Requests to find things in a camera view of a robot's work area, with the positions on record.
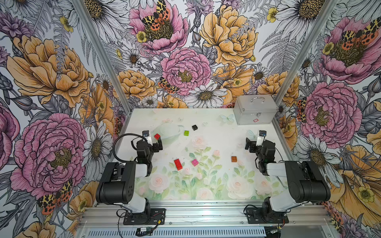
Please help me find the long red lego brick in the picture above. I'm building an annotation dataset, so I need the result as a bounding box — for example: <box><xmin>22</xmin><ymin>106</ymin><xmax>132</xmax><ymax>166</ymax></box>
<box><xmin>174</xmin><ymin>159</ymin><xmax>183</xmax><ymax>171</ymax></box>

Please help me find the magenta lego brick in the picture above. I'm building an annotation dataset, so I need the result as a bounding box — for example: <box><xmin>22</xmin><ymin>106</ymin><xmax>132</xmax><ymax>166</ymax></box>
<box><xmin>191</xmin><ymin>159</ymin><xmax>199</xmax><ymax>167</ymax></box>

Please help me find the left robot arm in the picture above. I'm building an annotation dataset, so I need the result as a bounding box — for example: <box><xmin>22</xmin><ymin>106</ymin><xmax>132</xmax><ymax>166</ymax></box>
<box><xmin>96</xmin><ymin>140</ymin><xmax>163</xmax><ymax>225</ymax></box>

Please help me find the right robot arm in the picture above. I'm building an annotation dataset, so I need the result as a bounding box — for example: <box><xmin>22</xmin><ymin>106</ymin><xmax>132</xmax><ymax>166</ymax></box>
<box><xmin>244</xmin><ymin>138</ymin><xmax>331</xmax><ymax>225</ymax></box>

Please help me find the silver metal case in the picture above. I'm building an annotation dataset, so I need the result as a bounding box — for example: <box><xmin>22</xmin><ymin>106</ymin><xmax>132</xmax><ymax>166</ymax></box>
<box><xmin>234</xmin><ymin>95</ymin><xmax>277</xmax><ymax>125</ymax></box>

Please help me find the small green circuit board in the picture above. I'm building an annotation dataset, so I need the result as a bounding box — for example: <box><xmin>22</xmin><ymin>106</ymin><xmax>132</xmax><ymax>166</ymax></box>
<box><xmin>135</xmin><ymin>227</ymin><xmax>150</xmax><ymax>237</ymax></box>

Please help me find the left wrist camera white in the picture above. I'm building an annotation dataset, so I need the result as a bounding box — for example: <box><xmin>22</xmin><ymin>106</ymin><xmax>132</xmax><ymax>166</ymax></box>
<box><xmin>142</xmin><ymin>130</ymin><xmax>150</xmax><ymax>142</ymax></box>

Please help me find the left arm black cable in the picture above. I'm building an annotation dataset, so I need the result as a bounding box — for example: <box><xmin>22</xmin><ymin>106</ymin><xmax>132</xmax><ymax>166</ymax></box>
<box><xmin>112</xmin><ymin>133</ymin><xmax>148</xmax><ymax>164</ymax></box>

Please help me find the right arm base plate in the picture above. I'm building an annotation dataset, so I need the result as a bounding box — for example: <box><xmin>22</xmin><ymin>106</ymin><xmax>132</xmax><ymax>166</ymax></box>
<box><xmin>244</xmin><ymin>206</ymin><xmax>289</xmax><ymax>225</ymax></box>

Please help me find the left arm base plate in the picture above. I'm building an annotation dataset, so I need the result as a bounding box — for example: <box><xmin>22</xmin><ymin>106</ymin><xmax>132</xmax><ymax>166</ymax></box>
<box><xmin>123</xmin><ymin>208</ymin><xmax>166</xmax><ymax>226</ymax></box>

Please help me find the aluminium front rail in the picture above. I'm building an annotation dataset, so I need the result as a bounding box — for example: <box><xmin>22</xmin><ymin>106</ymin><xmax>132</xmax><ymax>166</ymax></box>
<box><xmin>78</xmin><ymin>200</ymin><xmax>330</xmax><ymax>228</ymax></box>

